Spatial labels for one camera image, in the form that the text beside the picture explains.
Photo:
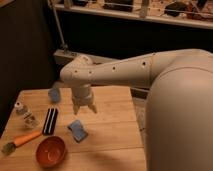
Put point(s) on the black white striped eraser block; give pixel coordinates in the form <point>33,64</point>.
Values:
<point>50,121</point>

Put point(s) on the blue ceramic cup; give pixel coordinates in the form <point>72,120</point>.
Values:
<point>54,95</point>

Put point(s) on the metal pole with clamp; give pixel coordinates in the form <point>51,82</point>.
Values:
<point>63,45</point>

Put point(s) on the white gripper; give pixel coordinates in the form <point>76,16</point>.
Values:
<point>82,96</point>

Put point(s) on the orange bowl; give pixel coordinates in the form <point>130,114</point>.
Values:
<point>50,152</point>

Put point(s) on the blue sponge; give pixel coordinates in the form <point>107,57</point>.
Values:
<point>78,131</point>

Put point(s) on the white shelf rail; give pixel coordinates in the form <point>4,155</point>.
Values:
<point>131,16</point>

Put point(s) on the clear shaker with white cap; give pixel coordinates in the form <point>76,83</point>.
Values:
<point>26,115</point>

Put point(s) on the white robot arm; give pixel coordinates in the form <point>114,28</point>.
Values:
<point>179,108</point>

